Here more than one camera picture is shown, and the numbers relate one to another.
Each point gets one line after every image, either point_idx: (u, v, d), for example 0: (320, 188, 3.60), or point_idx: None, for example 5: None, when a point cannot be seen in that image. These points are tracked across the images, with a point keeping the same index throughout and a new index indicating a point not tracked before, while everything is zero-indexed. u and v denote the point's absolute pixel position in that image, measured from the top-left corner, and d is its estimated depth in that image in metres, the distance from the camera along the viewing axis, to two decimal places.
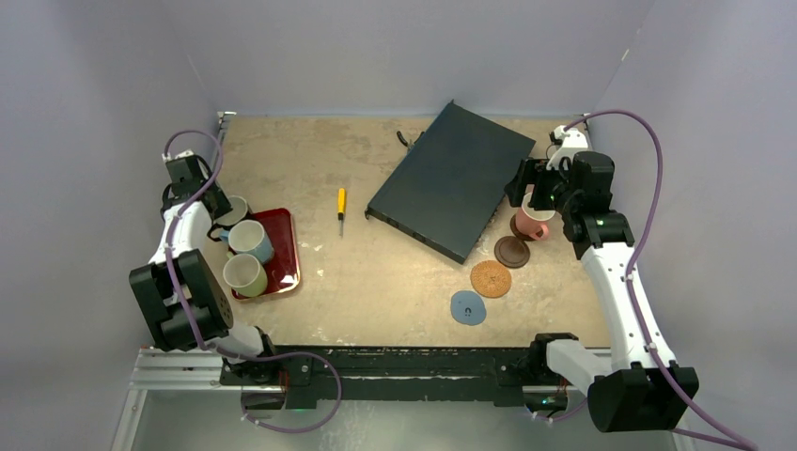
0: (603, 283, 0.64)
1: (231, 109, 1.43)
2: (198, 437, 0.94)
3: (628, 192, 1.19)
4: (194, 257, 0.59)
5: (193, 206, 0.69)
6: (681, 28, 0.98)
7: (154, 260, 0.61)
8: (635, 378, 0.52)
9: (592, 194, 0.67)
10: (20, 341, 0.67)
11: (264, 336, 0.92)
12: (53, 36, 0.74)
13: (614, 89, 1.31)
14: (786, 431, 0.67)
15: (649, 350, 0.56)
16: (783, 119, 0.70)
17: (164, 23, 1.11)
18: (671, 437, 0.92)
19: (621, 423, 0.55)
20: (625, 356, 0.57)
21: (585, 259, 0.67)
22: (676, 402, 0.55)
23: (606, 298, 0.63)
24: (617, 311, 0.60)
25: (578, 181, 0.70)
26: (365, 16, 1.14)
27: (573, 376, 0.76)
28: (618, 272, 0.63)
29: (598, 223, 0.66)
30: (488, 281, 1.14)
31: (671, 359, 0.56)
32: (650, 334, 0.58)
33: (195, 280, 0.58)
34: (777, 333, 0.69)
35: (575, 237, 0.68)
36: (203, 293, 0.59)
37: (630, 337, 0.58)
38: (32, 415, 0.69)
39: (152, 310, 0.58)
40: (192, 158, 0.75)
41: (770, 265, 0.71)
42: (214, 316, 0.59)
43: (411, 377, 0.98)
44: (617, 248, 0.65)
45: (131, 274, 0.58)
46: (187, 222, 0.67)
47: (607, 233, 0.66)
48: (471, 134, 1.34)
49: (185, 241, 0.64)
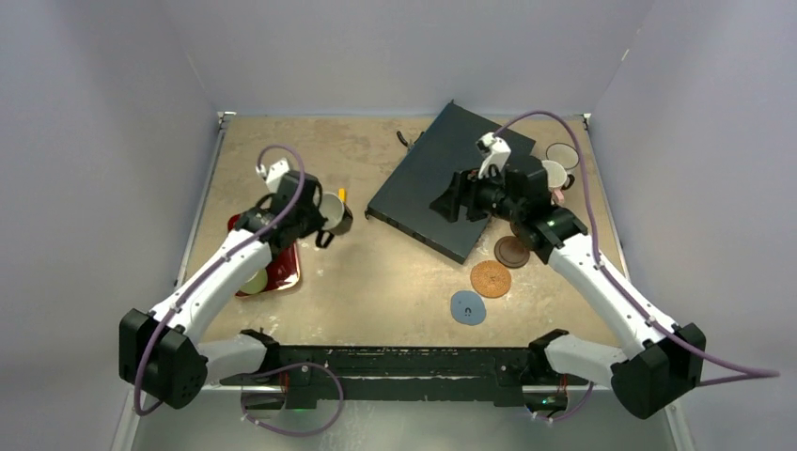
0: (581, 278, 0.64)
1: (231, 109, 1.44)
2: (198, 437, 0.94)
3: (629, 193, 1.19)
4: (175, 343, 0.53)
5: (248, 249, 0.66)
6: (679, 27, 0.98)
7: (157, 310, 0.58)
8: (652, 356, 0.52)
9: (535, 198, 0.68)
10: (22, 342, 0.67)
11: (268, 340, 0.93)
12: (53, 39, 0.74)
13: (615, 89, 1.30)
14: (785, 430, 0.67)
15: (651, 325, 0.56)
16: (776, 122, 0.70)
17: (164, 23, 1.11)
18: (671, 438, 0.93)
19: (658, 400, 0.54)
20: (634, 340, 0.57)
21: (554, 263, 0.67)
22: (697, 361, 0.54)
23: (594, 294, 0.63)
24: (608, 299, 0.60)
25: (517, 191, 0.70)
26: (364, 16, 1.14)
27: (581, 370, 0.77)
28: (589, 262, 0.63)
29: (549, 224, 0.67)
30: (488, 280, 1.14)
31: (672, 324, 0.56)
32: (645, 308, 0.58)
33: (168, 362, 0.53)
34: (773, 333, 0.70)
35: (535, 245, 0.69)
36: (165, 379, 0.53)
37: (629, 318, 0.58)
38: (33, 417, 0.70)
39: (127, 358, 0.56)
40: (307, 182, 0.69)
41: (766, 267, 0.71)
42: (172, 396, 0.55)
43: (411, 377, 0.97)
44: (577, 241, 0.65)
45: (124, 318, 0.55)
46: (216, 279, 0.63)
47: (561, 230, 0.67)
48: (471, 133, 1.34)
49: (198, 304, 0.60)
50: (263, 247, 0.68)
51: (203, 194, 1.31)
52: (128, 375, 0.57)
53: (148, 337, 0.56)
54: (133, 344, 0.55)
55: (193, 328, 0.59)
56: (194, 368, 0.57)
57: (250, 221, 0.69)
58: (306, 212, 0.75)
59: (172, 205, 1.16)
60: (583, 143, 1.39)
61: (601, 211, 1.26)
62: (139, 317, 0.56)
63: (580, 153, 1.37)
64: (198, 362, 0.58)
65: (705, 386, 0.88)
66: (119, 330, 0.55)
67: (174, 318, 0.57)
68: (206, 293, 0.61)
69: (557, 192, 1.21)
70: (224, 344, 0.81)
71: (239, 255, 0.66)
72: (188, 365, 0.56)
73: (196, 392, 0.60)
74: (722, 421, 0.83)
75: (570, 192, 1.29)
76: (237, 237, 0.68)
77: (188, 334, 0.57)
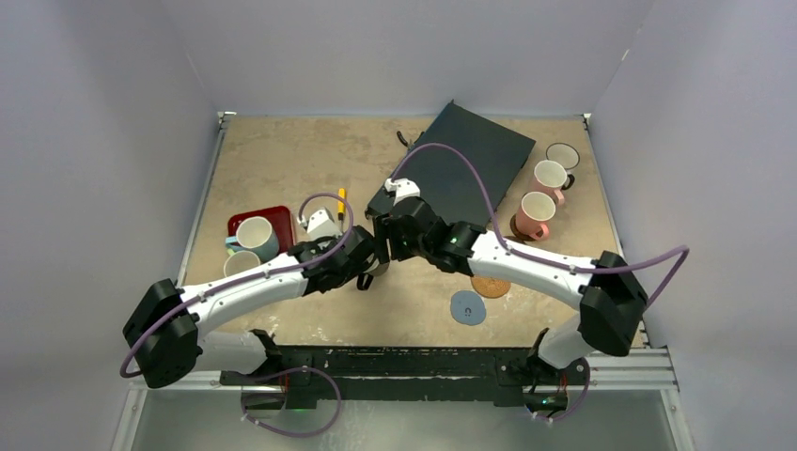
0: (503, 270, 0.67)
1: (231, 109, 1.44)
2: (197, 437, 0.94)
3: (629, 193, 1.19)
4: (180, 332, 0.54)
5: (289, 274, 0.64)
6: (679, 27, 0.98)
7: (188, 288, 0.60)
8: (595, 299, 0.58)
9: (429, 226, 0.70)
10: (23, 342, 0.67)
11: (271, 351, 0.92)
12: (53, 40, 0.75)
13: (615, 89, 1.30)
14: (787, 431, 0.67)
15: (576, 272, 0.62)
16: (776, 122, 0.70)
17: (164, 23, 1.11)
18: (670, 439, 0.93)
19: (627, 331, 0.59)
20: (572, 294, 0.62)
21: (476, 272, 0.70)
22: (626, 278, 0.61)
23: (520, 274, 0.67)
24: (534, 272, 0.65)
25: (409, 231, 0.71)
26: (363, 16, 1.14)
27: (569, 349, 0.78)
28: (501, 251, 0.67)
29: (454, 241, 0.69)
30: (488, 280, 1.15)
31: (590, 260, 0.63)
32: (562, 263, 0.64)
33: (165, 344, 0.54)
34: (773, 334, 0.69)
35: (453, 267, 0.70)
36: (152, 360, 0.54)
37: (558, 277, 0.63)
38: (33, 417, 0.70)
39: (138, 318, 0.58)
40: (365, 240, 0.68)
41: (766, 267, 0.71)
42: (151, 374, 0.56)
43: (411, 377, 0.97)
44: (482, 242, 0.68)
45: (156, 283, 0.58)
46: (245, 291, 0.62)
47: (466, 241, 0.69)
48: (471, 133, 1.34)
49: (221, 303, 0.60)
50: (302, 281, 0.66)
51: (204, 194, 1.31)
52: (131, 333, 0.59)
53: (164, 309, 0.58)
54: (151, 310, 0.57)
55: (205, 323, 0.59)
56: (183, 359, 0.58)
57: (302, 252, 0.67)
58: (354, 267, 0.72)
59: (172, 205, 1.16)
60: (583, 143, 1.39)
61: (601, 211, 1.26)
62: (168, 287, 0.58)
63: (580, 153, 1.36)
64: (192, 353, 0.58)
65: (704, 386, 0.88)
66: (148, 291, 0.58)
67: (195, 305, 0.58)
68: (232, 298, 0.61)
69: (558, 192, 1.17)
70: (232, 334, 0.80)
71: (277, 277, 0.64)
72: (179, 355, 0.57)
73: (172, 380, 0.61)
74: (722, 421, 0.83)
75: (570, 192, 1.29)
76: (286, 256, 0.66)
77: (200, 325, 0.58)
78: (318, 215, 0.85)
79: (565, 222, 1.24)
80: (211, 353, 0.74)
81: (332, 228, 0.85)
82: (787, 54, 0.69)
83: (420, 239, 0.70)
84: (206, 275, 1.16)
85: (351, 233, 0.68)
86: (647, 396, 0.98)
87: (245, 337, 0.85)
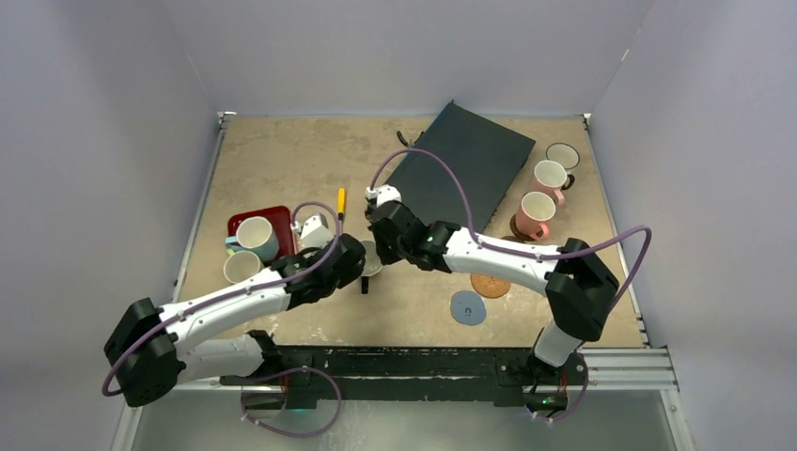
0: (476, 263, 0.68)
1: (231, 109, 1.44)
2: (197, 437, 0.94)
3: (630, 192, 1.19)
4: (160, 351, 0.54)
5: (271, 290, 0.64)
6: (679, 26, 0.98)
7: (167, 307, 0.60)
8: (560, 284, 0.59)
9: (406, 228, 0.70)
10: (23, 341, 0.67)
11: (267, 352, 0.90)
12: (52, 39, 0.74)
13: (615, 88, 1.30)
14: (787, 431, 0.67)
15: (542, 259, 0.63)
16: (776, 122, 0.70)
17: (164, 23, 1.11)
18: (671, 438, 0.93)
19: (597, 316, 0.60)
20: (539, 280, 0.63)
21: (454, 267, 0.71)
22: (591, 263, 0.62)
23: (492, 267, 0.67)
24: (502, 261, 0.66)
25: (388, 234, 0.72)
26: (364, 16, 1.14)
27: (553, 342, 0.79)
28: (473, 245, 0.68)
29: (430, 240, 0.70)
30: (487, 281, 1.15)
31: (556, 247, 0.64)
32: (529, 252, 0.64)
33: (145, 364, 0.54)
34: (773, 334, 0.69)
35: (430, 264, 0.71)
36: (132, 379, 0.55)
37: (525, 266, 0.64)
38: (34, 418, 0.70)
39: (118, 336, 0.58)
40: (351, 249, 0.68)
41: (766, 266, 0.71)
42: (132, 393, 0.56)
43: (410, 377, 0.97)
44: (456, 239, 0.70)
45: (136, 303, 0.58)
46: (226, 308, 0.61)
47: (441, 240, 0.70)
48: (471, 133, 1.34)
49: (201, 321, 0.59)
50: (285, 296, 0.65)
51: (204, 194, 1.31)
52: (111, 351, 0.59)
53: (146, 328, 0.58)
54: (131, 329, 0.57)
55: (186, 342, 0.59)
56: (164, 377, 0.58)
57: (286, 266, 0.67)
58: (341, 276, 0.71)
59: (172, 205, 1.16)
60: (583, 143, 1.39)
61: (601, 211, 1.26)
62: (148, 307, 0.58)
63: (580, 154, 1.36)
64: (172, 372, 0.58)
65: (703, 386, 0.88)
66: (127, 311, 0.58)
67: (175, 324, 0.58)
68: (212, 316, 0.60)
69: (558, 192, 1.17)
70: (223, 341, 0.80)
71: (259, 293, 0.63)
72: (159, 373, 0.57)
73: (152, 397, 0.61)
74: (722, 422, 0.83)
75: (570, 192, 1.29)
76: (269, 272, 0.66)
77: (179, 345, 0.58)
78: (311, 222, 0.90)
79: (565, 222, 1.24)
80: (200, 364, 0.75)
81: (320, 237, 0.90)
82: (786, 54, 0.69)
83: (398, 240, 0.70)
84: (206, 274, 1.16)
85: (336, 245, 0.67)
86: (647, 396, 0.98)
87: (240, 340, 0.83)
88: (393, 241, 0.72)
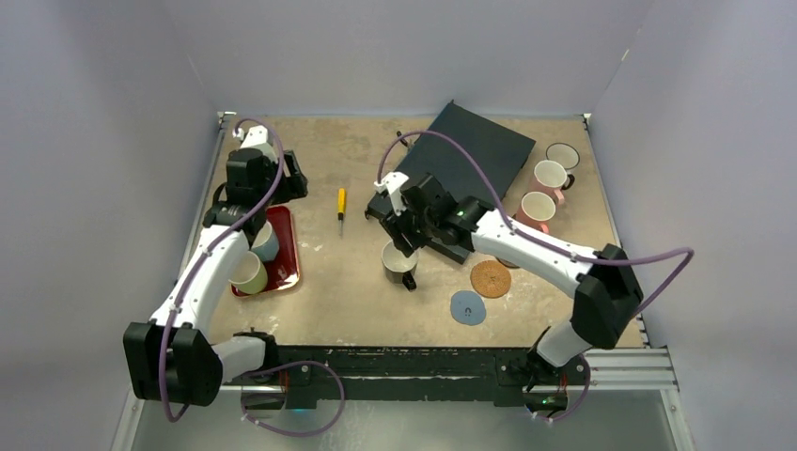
0: (502, 247, 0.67)
1: (231, 109, 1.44)
2: (196, 438, 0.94)
3: (629, 192, 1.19)
4: (188, 339, 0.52)
5: (226, 240, 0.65)
6: (679, 25, 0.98)
7: (158, 317, 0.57)
8: (590, 287, 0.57)
9: (435, 201, 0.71)
10: (23, 341, 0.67)
11: (266, 335, 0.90)
12: (51, 41, 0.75)
13: (615, 88, 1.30)
14: (786, 432, 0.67)
15: (577, 259, 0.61)
16: (774, 125, 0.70)
17: (164, 23, 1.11)
18: (671, 438, 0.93)
19: (616, 324, 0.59)
20: (570, 280, 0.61)
21: (477, 245, 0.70)
22: (625, 272, 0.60)
23: (522, 256, 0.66)
24: (533, 253, 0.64)
25: (416, 205, 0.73)
26: (364, 17, 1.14)
27: (559, 344, 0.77)
28: (505, 230, 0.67)
29: (460, 215, 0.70)
30: (488, 280, 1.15)
31: (594, 250, 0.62)
32: (565, 249, 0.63)
33: (186, 360, 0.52)
34: (772, 334, 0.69)
35: (456, 239, 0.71)
36: (187, 381, 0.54)
37: (557, 262, 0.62)
38: (34, 418, 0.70)
39: (140, 372, 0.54)
40: (254, 161, 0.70)
41: (765, 266, 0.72)
42: (197, 395, 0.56)
43: (410, 377, 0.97)
44: (489, 218, 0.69)
45: (125, 332, 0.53)
46: (207, 276, 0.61)
47: (470, 215, 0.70)
48: (471, 133, 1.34)
49: (197, 300, 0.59)
50: (240, 236, 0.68)
51: (204, 194, 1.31)
52: (143, 388, 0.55)
53: (155, 342, 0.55)
54: (142, 354, 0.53)
55: (200, 323, 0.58)
56: (210, 362, 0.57)
57: (217, 215, 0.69)
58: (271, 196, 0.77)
59: (172, 205, 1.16)
60: (583, 143, 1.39)
61: (601, 211, 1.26)
62: (141, 327, 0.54)
63: (580, 153, 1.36)
64: (210, 354, 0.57)
65: (703, 386, 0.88)
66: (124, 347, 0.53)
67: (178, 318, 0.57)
68: (202, 287, 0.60)
69: (558, 192, 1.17)
70: (227, 341, 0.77)
71: (219, 247, 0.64)
72: (204, 361, 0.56)
73: (217, 389, 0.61)
74: (722, 421, 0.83)
75: (570, 192, 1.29)
76: (211, 231, 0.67)
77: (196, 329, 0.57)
78: (257, 132, 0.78)
79: (565, 222, 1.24)
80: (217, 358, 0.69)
81: (267, 147, 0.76)
82: (784, 55, 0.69)
83: (426, 211, 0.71)
84: None
85: (243, 168, 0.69)
86: (647, 396, 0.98)
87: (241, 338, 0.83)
88: (420, 211, 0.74)
